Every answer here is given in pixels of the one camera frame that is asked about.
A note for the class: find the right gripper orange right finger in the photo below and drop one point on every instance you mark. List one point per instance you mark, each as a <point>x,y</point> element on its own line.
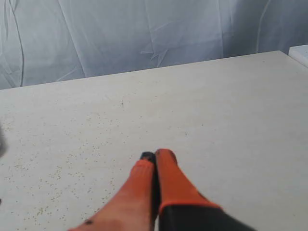
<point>183,207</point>

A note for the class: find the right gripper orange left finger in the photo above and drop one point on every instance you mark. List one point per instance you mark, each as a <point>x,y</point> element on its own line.
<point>133,207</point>

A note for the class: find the white fabric backdrop curtain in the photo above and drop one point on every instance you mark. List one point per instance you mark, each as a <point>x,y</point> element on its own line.
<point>44,41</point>

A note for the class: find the white rectangular plastic tray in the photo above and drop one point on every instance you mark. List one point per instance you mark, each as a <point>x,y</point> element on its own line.
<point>300,54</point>

